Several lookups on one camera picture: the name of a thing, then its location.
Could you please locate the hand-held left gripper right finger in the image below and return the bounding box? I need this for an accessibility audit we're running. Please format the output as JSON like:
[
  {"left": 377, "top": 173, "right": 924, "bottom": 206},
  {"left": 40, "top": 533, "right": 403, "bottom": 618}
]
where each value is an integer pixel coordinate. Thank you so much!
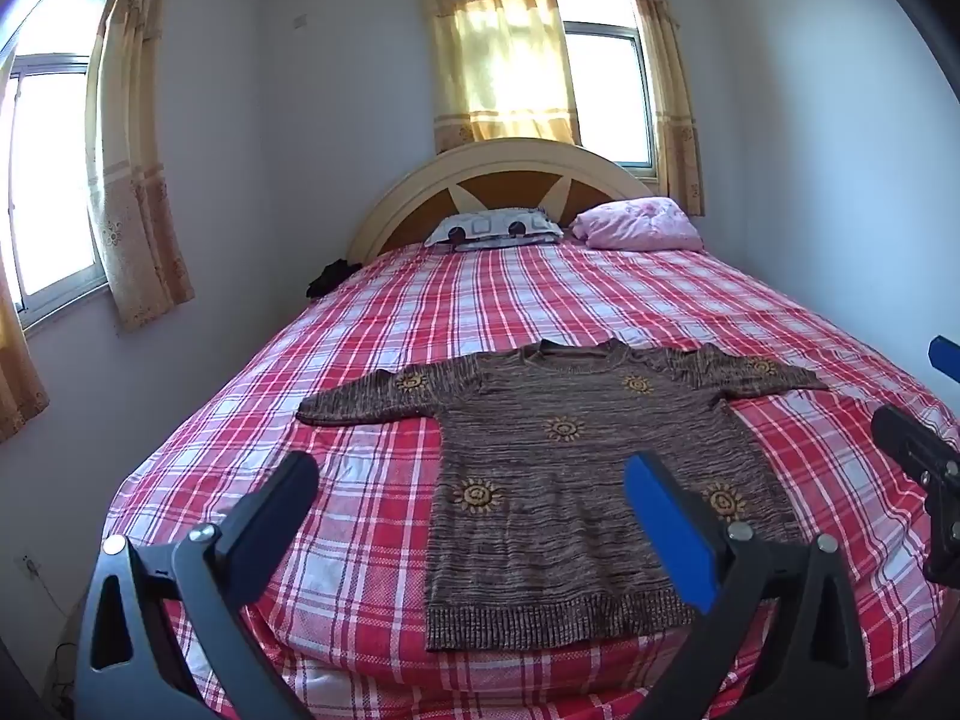
[{"left": 624, "top": 452, "right": 893, "bottom": 720}]

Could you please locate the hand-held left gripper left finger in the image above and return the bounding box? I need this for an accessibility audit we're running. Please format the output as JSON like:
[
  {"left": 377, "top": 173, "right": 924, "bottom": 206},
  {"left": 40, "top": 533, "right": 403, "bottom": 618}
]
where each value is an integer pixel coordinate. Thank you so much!
[{"left": 71, "top": 451, "right": 323, "bottom": 720}]

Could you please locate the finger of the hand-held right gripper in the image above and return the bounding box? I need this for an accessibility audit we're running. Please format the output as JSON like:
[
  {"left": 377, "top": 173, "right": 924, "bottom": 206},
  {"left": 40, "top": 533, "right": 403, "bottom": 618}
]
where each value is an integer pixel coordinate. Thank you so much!
[
  {"left": 928, "top": 333, "right": 960, "bottom": 385},
  {"left": 871, "top": 404, "right": 960, "bottom": 587}
]

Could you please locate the brown knitted sweater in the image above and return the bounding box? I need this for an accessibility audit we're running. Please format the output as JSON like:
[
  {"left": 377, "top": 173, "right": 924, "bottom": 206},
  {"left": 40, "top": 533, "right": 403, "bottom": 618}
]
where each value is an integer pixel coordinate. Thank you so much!
[{"left": 296, "top": 340, "right": 830, "bottom": 652}]

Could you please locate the dark cloth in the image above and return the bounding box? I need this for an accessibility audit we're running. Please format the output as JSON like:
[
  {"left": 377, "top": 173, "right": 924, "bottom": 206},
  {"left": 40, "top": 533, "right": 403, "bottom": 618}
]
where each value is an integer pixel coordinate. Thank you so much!
[{"left": 306, "top": 259, "right": 362, "bottom": 299}]

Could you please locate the bed with red plaid sheet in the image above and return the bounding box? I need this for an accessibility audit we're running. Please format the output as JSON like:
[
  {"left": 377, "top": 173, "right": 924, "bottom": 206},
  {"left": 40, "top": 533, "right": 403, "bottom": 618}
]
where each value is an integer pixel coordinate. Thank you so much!
[{"left": 105, "top": 244, "right": 960, "bottom": 720}]

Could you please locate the yellow floral curtain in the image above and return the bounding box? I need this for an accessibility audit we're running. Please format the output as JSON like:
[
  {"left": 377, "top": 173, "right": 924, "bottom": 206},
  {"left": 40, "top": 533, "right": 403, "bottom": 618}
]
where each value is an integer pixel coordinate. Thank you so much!
[
  {"left": 84, "top": 0, "right": 196, "bottom": 332},
  {"left": 0, "top": 255, "right": 50, "bottom": 445},
  {"left": 619, "top": 0, "right": 706, "bottom": 217},
  {"left": 418, "top": 0, "right": 582, "bottom": 155}
]

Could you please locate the pink pillow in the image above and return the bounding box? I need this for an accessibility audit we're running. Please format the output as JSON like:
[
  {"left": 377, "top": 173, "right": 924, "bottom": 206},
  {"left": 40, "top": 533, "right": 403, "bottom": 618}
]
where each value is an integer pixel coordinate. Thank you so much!
[{"left": 571, "top": 196, "right": 706, "bottom": 252}]

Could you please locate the cream wooden headboard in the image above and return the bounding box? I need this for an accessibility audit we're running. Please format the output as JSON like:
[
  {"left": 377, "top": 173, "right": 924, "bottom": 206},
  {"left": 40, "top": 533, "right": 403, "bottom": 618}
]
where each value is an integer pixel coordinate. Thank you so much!
[{"left": 346, "top": 136, "right": 661, "bottom": 265}]

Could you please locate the white patterned pillow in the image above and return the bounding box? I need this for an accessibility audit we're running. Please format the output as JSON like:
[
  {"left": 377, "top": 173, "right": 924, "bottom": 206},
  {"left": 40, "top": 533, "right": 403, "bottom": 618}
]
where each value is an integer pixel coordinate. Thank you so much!
[{"left": 424, "top": 208, "right": 565, "bottom": 252}]

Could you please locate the dark cable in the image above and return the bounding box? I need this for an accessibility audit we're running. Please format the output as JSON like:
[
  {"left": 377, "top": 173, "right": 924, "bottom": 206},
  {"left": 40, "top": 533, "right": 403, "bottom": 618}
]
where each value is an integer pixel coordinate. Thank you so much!
[{"left": 30, "top": 570, "right": 80, "bottom": 698}]

